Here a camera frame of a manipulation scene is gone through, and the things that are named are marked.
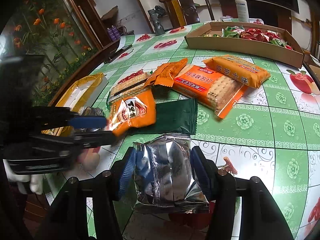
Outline large orange cracker pack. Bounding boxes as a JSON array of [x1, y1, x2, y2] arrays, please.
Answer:
[[173, 64, 248, 119]]

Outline small orange snack packet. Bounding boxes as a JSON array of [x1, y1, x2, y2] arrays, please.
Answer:
[[108, 88, 156, 137]]

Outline silver foil snack packet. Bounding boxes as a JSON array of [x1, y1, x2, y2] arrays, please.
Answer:
[[134, 134, 209, 214]]

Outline dark green snack packet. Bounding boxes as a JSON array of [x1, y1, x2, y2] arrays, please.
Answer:
[[129, 99, 198, 135]]

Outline green-edged cracker pack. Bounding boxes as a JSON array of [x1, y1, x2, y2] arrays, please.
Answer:
[[106, 70, 150, 107]]

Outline orange-yellow biscuit pack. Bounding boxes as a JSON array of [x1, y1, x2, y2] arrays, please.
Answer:
[[203, 55, 271, 88]]

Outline purple bottles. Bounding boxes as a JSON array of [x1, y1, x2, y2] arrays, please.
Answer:
[[107, 25, 120, 41]]

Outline yellow rimmed white tray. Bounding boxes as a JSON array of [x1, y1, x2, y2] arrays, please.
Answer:
[[41, 73, 109, 137]]

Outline cardboard box tray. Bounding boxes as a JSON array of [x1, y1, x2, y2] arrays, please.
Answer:
[[184, 22, 304, 68]]

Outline wooden chair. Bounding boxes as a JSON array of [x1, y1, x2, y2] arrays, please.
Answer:
[[159, 0, 215, 28]]

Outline grey flashlight device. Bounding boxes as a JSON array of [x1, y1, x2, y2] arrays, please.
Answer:
[[148, 5, 166, 36]]

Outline white spray bottle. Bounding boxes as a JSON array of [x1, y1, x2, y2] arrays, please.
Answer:
[[235, 0, 249, 23]]

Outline red and green candies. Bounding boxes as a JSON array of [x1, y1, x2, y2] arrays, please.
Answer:
[[203, 26, 293, 50]]

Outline white gloved left hand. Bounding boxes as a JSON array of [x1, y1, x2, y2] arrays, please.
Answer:
[[3, 160, 43, 195]]

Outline green patterned tablecloth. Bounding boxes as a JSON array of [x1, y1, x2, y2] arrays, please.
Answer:
[[44, 24, 319, 239]]

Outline black remote control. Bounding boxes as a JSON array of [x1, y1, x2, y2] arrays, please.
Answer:
[[104, 45, 132, 63]]

